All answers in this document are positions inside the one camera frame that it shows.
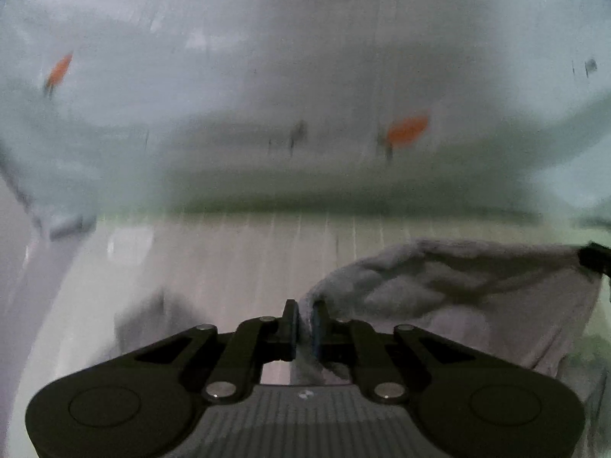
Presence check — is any grey hoodie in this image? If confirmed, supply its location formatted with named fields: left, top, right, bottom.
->
left=115, top=237, right=605, bottom=387

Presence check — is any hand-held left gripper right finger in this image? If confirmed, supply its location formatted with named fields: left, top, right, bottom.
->
left=312, top=300, right=478, bottom=404

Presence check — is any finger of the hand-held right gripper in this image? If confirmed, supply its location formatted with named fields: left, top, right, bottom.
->
left=579, top=242, right=611, bottom=276

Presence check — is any pale carrot print sheet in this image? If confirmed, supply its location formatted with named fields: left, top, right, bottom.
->
left=0, top=0, right=611, bottom=230

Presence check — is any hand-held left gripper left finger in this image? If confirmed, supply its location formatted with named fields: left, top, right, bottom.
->
left=134, top=298, right=299, bottom=404

